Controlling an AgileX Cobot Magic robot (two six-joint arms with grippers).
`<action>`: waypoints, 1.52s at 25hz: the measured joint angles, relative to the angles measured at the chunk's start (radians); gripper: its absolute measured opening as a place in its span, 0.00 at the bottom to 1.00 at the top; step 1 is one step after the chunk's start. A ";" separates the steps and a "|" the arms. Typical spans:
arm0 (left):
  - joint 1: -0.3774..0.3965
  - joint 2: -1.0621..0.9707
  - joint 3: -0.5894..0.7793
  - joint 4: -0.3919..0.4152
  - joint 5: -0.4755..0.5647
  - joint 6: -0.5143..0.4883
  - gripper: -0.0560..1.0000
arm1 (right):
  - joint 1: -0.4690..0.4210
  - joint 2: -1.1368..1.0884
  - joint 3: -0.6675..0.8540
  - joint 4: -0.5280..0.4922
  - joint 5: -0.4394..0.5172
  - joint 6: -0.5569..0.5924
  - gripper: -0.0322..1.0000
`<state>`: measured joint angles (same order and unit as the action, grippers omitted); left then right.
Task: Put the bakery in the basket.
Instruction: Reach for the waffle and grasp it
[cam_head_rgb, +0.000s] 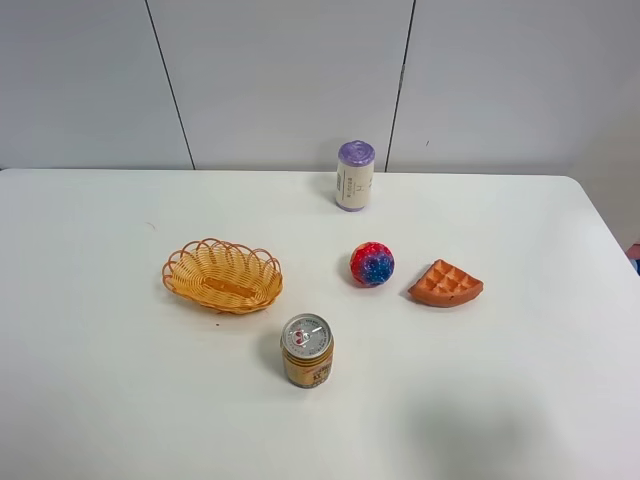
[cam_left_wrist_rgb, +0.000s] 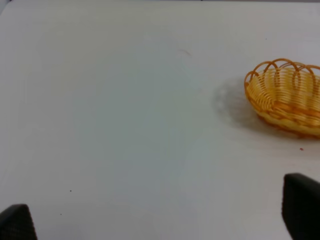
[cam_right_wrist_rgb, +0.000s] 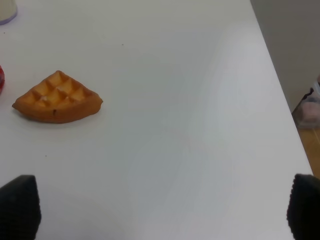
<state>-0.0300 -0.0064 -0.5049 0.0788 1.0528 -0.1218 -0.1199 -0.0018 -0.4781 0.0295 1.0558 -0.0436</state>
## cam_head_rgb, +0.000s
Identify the orange waffle wedge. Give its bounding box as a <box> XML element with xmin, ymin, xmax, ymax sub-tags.
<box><xmin>408</xmin><ymin>259</ymin><xmax>484</xmax><ymax>308</ymax></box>

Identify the yellow wicker basket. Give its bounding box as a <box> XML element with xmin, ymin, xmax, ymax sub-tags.
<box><xmin>162</xmin><ymin>238</ymin><xmax>283</xmax><ymax>315</ymax></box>

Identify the red blue bumpy ball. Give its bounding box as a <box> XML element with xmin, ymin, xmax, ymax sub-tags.
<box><xmin>349</xmin><ymin>242</ymin><xmax>395</xmax><ymax>288</ymax></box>

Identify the purple bag roll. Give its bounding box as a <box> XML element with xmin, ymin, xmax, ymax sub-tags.
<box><xmin>335</xmin><ymin>140</ymin><xmax>375</xmax><ymax>212</ymax></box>

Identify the gold drink can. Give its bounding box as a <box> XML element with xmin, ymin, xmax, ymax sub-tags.
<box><xmin>280</xmin><ymin>313</ymin><xmax>335</xmax><ymax>389</ymax></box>

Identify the blue object at edge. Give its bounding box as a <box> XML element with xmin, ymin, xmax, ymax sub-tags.
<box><xmin>626</xmin><ymin>243</ymin><xmax>640</xmax><ymax>274</ymax></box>

